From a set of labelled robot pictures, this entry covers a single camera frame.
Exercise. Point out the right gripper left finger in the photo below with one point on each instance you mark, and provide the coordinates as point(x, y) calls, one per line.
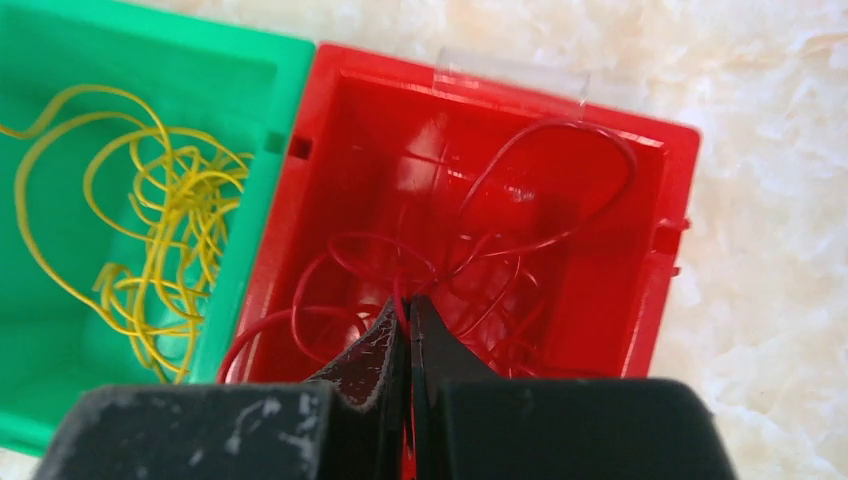
point(343, 422)

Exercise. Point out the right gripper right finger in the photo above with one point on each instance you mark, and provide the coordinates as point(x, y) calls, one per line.
point(472, 423)

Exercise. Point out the red plastic bin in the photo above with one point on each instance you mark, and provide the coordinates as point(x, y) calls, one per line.
point(545, 231)

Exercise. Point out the green plastic bin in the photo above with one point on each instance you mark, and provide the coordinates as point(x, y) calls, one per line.
point(140, 151)

